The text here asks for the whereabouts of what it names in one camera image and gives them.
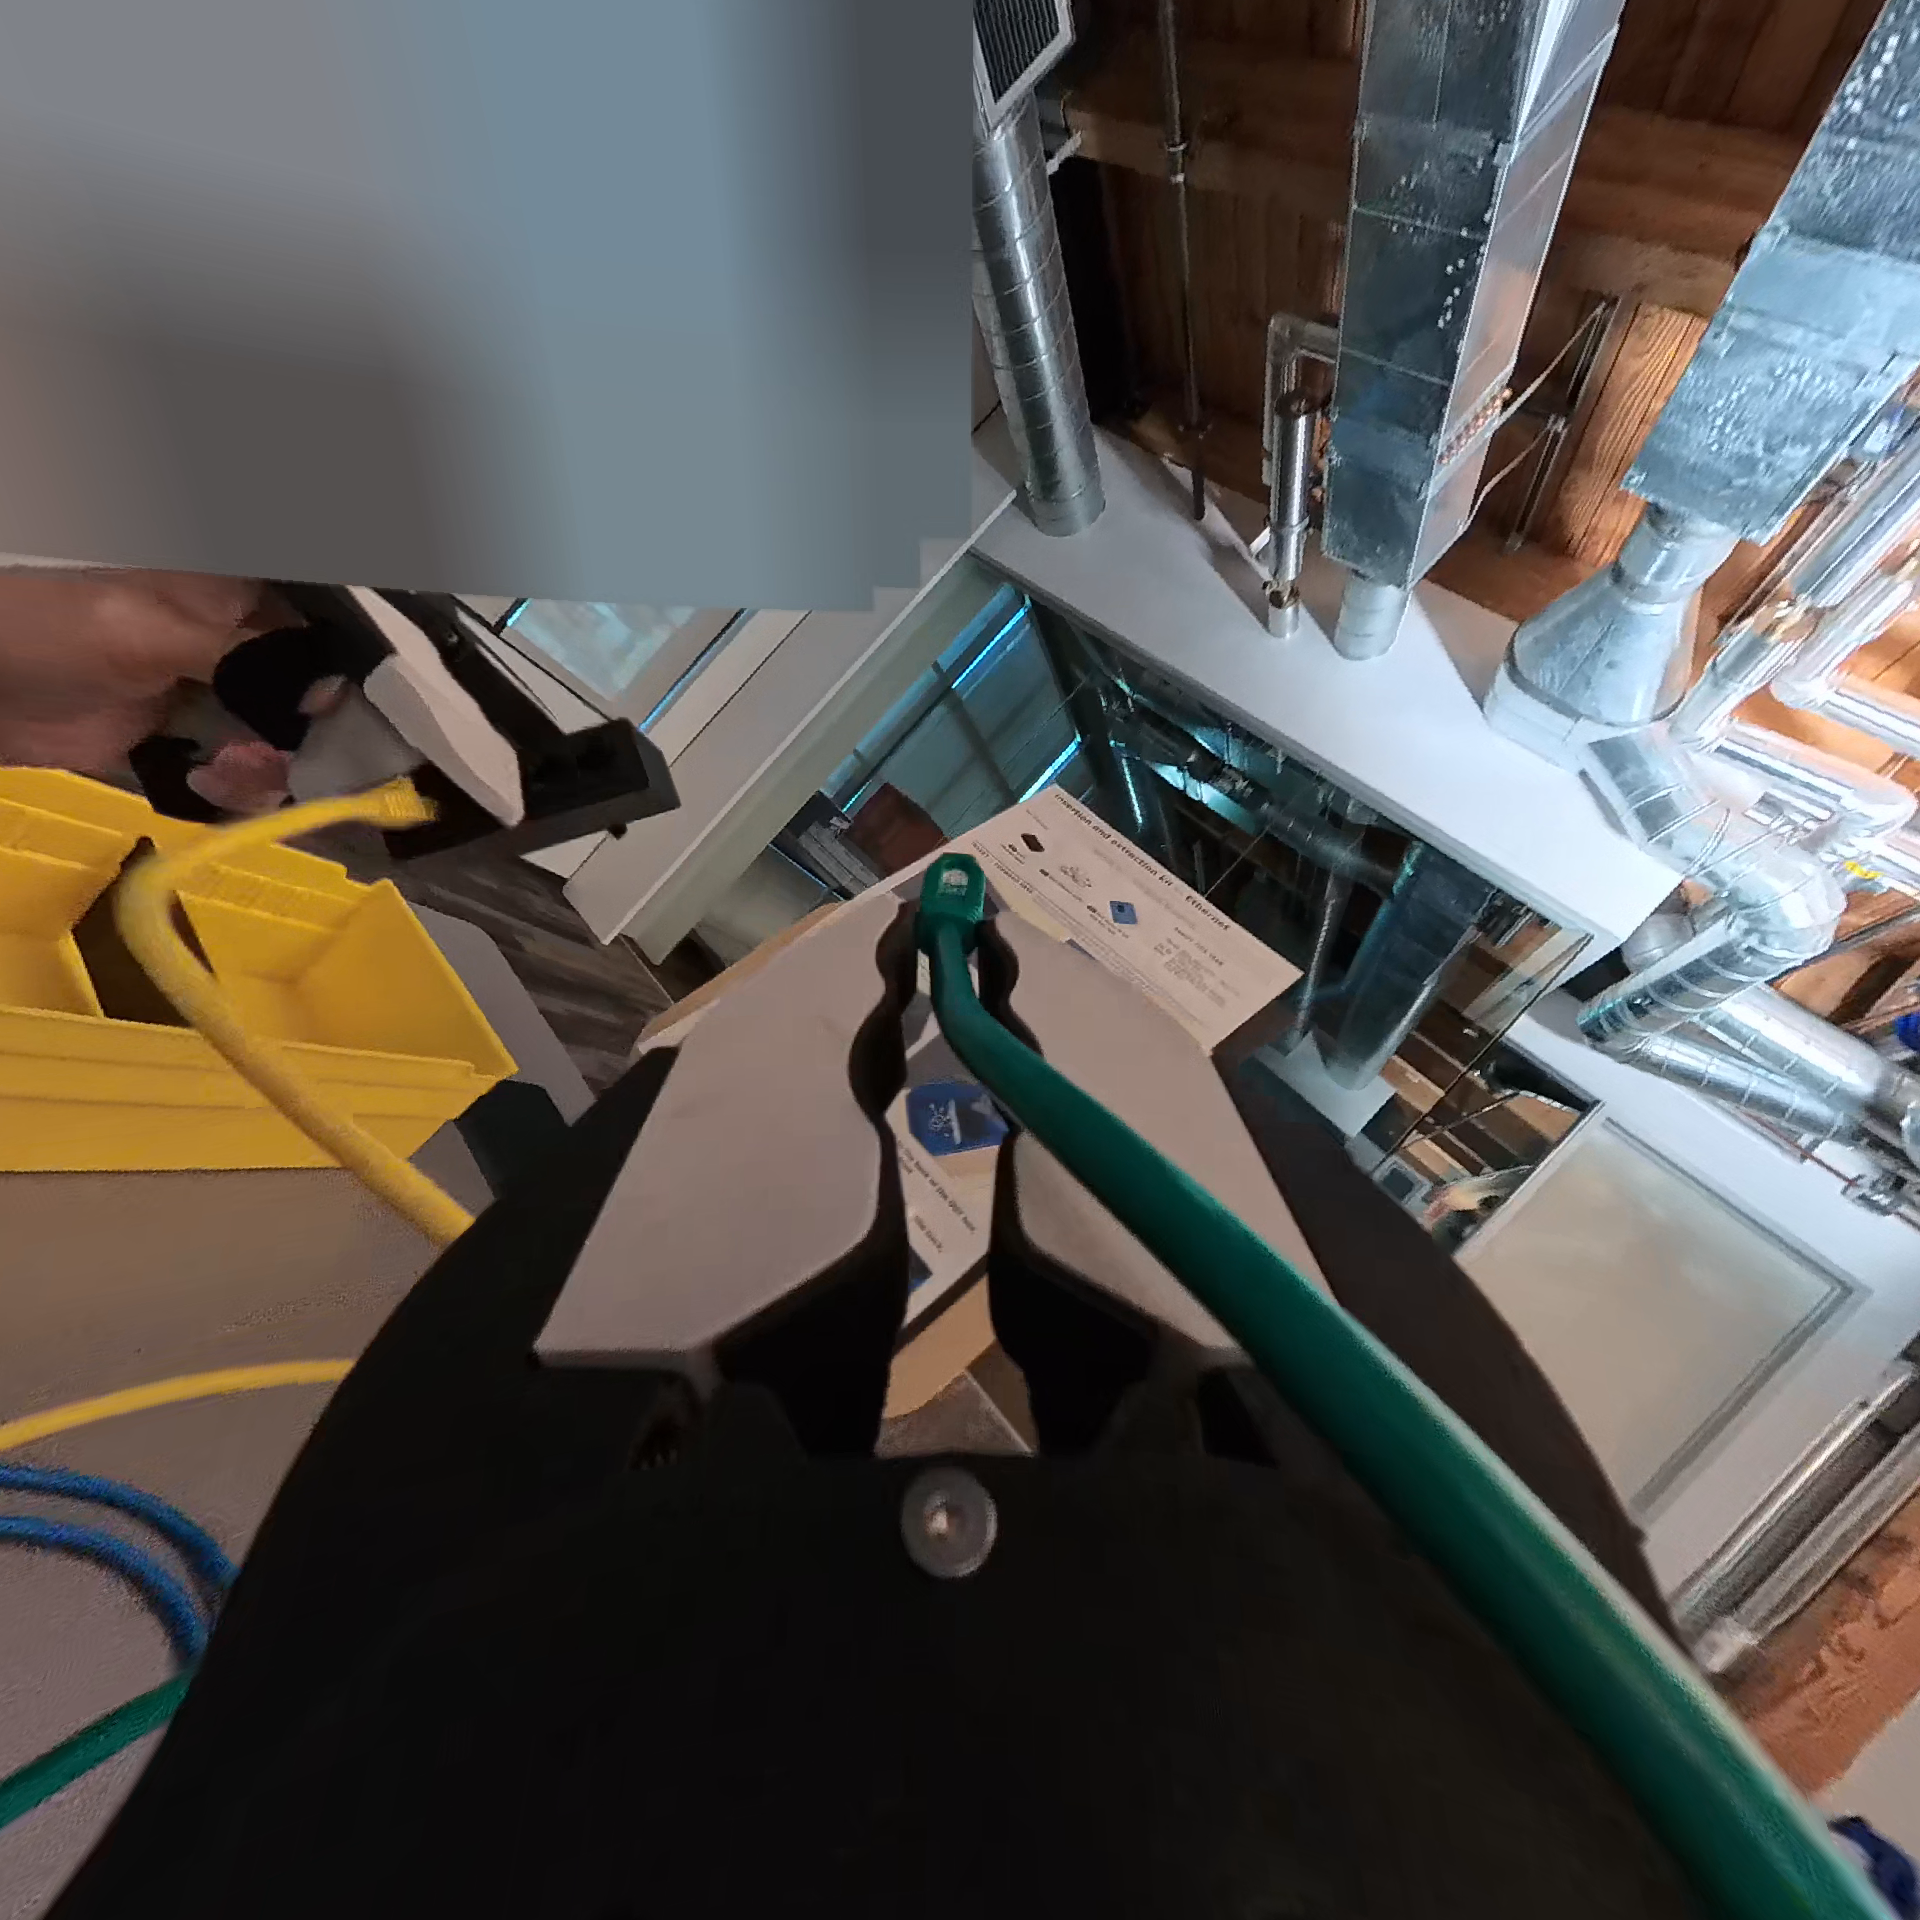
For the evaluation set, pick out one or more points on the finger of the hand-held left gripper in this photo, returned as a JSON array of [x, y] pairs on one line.
[[451, 734]]

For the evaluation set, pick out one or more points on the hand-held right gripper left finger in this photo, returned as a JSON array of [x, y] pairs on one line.
[[721, 1184]]

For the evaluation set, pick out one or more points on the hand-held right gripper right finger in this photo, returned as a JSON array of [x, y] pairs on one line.
[[1179, 1094]]

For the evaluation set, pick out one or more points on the black network switch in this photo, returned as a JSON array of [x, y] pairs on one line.
[[599, 779]]

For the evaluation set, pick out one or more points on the person's left hand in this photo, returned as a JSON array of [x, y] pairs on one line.
[[90, 661]]

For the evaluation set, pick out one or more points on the yellow plastic bin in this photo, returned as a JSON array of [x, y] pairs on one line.
[[226, 1108]]

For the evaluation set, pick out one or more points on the white door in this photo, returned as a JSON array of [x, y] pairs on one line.
[[1651, 1318]]

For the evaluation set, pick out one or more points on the silver insulated pipe bundle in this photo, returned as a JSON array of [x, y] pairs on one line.
[[1757, 1035]]

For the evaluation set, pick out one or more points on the silver vertical pipe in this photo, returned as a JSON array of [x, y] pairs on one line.
[[1293, 493]]

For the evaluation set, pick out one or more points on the spiral round metal duct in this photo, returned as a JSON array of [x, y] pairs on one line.
[[1036, 299]]

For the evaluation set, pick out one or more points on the rectangular metal duct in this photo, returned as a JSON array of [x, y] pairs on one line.
[[1454, 299]]

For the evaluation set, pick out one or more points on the wall air vent grille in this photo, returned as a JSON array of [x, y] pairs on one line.
[[1020, 44]]

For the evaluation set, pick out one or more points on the large insulated metal duct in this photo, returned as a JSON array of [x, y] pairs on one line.
[[1801, 345]]

